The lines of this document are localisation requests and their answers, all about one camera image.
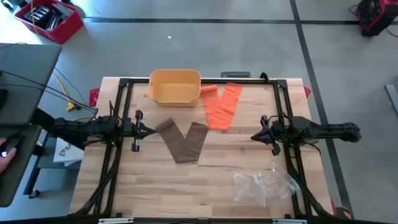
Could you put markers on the red and black equipment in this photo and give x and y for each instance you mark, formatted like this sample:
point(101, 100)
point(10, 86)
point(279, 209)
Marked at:
point(373, 15)

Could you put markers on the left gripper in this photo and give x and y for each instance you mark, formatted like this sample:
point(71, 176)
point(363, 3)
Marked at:
point(136, 130)

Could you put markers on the person's hand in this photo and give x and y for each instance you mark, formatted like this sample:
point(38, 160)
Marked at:
point(6, 161)

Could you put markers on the brown elastic bandage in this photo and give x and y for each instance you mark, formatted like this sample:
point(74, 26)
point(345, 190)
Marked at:
point(183, 152)

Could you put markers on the orange elastic bandage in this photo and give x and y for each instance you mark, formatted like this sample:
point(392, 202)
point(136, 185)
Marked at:
point(219, 118)

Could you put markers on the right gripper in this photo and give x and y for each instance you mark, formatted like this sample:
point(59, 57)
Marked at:
point(275, 133)

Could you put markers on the grey metal bar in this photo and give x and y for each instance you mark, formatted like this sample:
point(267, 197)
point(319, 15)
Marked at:
point(392, 98)

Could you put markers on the grey desk top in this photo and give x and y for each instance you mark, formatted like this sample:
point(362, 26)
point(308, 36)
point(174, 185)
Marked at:
point(28, 68)

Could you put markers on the black desk support beam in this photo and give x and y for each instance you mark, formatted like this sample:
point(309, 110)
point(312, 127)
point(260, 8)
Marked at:
point(40, 119)

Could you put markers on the black computer mouse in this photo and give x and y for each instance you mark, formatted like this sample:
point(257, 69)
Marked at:
point(15, 139)

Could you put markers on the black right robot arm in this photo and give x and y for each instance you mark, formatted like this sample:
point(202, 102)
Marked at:
point(326, 129)

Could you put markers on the black case with silver parts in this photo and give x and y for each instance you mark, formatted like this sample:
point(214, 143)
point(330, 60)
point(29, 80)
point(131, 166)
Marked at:
point(40, 14)

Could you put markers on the dark desk top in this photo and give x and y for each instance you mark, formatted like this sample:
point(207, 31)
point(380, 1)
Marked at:
point(15, 186)

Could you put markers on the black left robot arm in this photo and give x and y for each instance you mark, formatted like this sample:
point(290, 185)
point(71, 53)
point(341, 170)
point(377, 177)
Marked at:
point(93, 129)

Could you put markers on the red plastic crate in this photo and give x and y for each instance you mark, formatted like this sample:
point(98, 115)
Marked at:
point(66, 29)

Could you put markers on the silver bracket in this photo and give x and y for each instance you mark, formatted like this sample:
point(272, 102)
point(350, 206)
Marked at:
point(115, 221)
point(289, 221)

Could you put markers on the grey desk base with caster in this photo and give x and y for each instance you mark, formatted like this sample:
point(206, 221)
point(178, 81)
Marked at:
point(32, 180)

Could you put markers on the clear plastic bag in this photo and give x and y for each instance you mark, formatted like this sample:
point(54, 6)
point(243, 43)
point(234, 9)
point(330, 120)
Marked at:
point(248, 186)
point(283, 183)

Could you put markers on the white printed box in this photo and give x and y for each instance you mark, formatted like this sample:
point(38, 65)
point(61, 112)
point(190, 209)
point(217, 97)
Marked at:
point(66, 152)

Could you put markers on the black aluminium table frame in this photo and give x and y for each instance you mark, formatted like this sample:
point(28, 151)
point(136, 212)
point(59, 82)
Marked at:
point(138, 81)

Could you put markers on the yellow plastic bin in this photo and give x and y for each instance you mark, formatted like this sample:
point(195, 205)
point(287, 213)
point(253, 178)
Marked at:
point(174, 93)

